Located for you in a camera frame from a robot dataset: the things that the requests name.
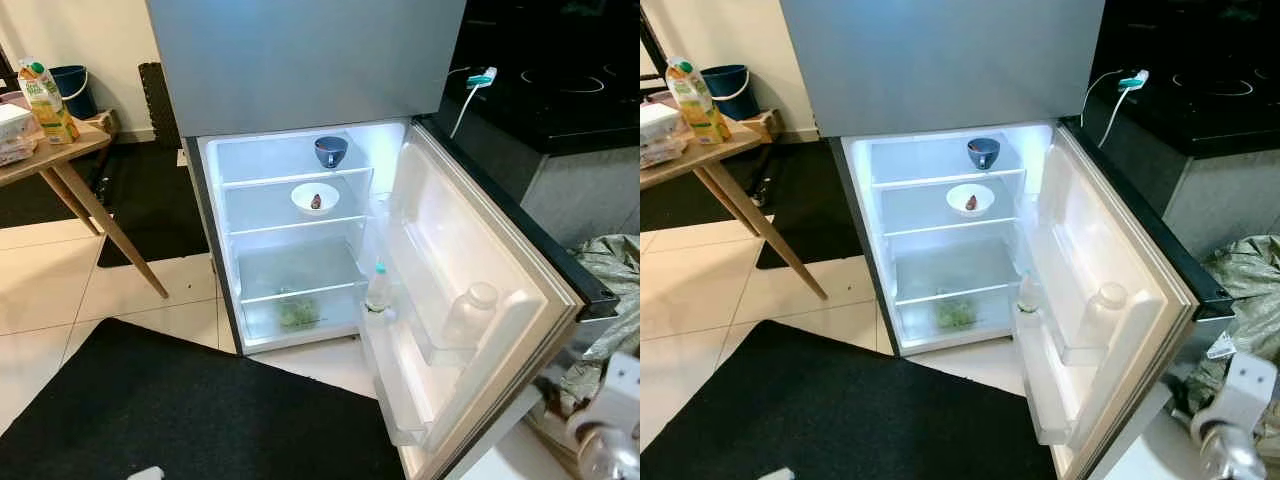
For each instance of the grey green sack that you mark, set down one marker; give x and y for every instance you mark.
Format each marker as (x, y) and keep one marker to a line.
(605, 270)
(1250, 290)

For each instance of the yellow green juice carton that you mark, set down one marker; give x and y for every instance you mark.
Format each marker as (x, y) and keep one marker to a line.
(697, 100)
(45, 100)

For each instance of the small white bowl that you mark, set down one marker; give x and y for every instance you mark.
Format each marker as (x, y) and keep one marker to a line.
(302, 200)
(957, 201)

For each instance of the black foam mat tile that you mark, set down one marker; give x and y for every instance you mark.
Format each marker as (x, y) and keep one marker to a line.
(158, 95)

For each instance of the green leafy vegetables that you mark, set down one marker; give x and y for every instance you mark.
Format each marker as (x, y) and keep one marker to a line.
(955, 315)
(298, 313)

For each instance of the steel fridge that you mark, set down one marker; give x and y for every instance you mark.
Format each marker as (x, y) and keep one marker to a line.
(235, 200)
(885, 200)

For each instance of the steel fridge upper door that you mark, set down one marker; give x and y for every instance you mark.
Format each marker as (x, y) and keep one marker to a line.
(940, 60)
(300, 60)

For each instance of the teal capped water bottle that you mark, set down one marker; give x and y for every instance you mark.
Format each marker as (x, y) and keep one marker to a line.
(378, 292)
(1028, 294)

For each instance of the clear plastic food container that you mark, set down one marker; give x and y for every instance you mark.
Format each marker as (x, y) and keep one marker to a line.
(15, 151)
(660, 153)

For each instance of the white lidded food container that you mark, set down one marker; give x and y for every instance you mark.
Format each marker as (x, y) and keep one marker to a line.
(15, 120)
(660, 122)

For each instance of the light wooden table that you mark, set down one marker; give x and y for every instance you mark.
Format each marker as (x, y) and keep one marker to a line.
(720, 160)
(50, 160)

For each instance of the small white capped bottle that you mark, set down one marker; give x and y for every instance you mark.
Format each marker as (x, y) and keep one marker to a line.
(468, 312)
(1100, 315)

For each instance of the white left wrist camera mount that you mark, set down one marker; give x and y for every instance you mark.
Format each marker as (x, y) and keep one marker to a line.
(775, 474)
(148, 474)

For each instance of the blue bucket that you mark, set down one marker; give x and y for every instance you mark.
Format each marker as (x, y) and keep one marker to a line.
(72, 95)
(738, 95)

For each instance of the black floor mat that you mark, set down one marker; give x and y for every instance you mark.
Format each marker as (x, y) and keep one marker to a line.
(840, 420)
(800, 215)
(180, 410)
(150, 210)

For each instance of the fridge lower door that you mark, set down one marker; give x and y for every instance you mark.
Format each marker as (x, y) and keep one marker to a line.
(470, 250)
(1110, 250)

